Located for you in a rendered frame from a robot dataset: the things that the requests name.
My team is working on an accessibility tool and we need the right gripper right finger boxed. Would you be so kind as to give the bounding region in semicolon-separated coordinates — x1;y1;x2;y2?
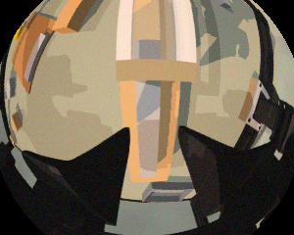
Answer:
177;125;279;217

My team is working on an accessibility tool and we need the yellow short cylinder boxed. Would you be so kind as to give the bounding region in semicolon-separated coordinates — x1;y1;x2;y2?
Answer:
14;26;24;40

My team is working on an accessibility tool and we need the beige tape roll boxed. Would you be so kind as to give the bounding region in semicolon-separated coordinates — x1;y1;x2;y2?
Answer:
10;133;17;146

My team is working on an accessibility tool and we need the tan wooden beam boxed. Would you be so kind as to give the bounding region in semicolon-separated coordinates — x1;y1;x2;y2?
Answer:
52;0;96;34

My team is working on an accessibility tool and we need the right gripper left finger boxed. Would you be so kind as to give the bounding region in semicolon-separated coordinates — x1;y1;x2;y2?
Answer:
22;127;130;226

